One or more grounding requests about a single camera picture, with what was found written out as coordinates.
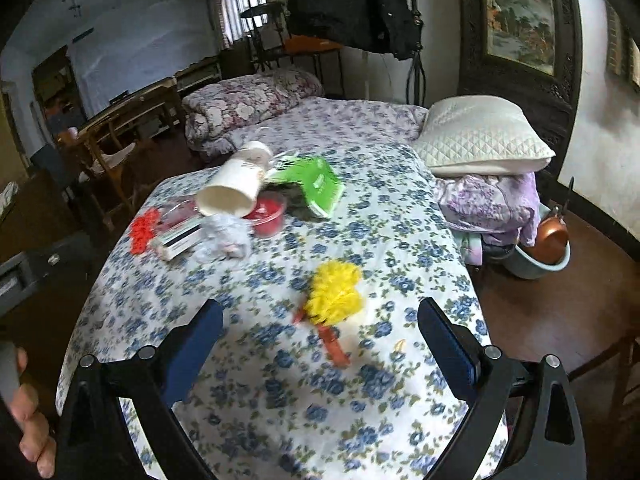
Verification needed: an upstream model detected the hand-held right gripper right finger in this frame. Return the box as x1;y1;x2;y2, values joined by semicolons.
417;297;588;480

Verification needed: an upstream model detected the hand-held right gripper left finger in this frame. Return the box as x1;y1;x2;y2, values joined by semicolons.
54;299;224;480

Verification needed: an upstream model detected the small white box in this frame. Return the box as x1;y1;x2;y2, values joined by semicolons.
150;222;206;262

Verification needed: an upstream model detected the clear plastic bag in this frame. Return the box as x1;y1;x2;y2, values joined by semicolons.
194;212;253;263

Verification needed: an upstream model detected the yellow feather duster toy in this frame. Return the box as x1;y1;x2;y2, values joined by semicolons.
292;260;365;368

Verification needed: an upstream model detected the clear red plastic packet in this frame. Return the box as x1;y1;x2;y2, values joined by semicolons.
155;197;201;231

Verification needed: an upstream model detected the red plastic cup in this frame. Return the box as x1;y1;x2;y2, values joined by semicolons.
242;192;288;238

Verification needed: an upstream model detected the white paper cup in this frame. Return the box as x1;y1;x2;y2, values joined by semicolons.
195;140;275;218

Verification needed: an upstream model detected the green plastic packet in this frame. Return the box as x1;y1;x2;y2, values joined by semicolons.
265;156;345;219

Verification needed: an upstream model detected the person's left hand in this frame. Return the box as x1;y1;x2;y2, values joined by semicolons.
9;347;58;479

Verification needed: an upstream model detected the light blue basin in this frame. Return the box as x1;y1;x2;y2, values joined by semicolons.
502;232;571;281

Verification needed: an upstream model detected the wooden chair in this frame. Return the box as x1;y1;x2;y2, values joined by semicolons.
75;110;151;231

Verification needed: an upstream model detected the blue floral blanket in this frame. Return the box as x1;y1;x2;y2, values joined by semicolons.
55;140;508;480

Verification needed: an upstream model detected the folded purple cloth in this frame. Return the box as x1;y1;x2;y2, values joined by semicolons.
435;170;541;266

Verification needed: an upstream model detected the copper frying pan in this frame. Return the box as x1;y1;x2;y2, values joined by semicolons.
535;192;576;266

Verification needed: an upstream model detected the dark wooden stool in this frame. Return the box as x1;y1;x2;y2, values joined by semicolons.
565;330;640;441

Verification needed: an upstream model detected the wooden desk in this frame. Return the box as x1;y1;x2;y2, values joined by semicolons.
75;77;183;141

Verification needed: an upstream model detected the white quilted pillow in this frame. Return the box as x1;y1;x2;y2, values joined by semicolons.
412;96;557;177

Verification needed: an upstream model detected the purple floral bedsheet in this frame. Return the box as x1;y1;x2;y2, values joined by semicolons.
220;95;431;161

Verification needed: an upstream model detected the folded floral quilt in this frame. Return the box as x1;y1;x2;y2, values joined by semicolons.
181;69;326;158

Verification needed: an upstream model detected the orange cushion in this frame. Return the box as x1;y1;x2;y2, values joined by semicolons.
282;35;346;57

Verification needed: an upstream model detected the black metal stand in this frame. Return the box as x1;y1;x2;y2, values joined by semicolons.
240;2;288;73

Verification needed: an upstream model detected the framed landscape painting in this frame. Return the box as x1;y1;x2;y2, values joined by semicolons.
457;0;583;128

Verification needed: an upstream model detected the black jacket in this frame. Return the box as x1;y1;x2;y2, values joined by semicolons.
286;0;421;61

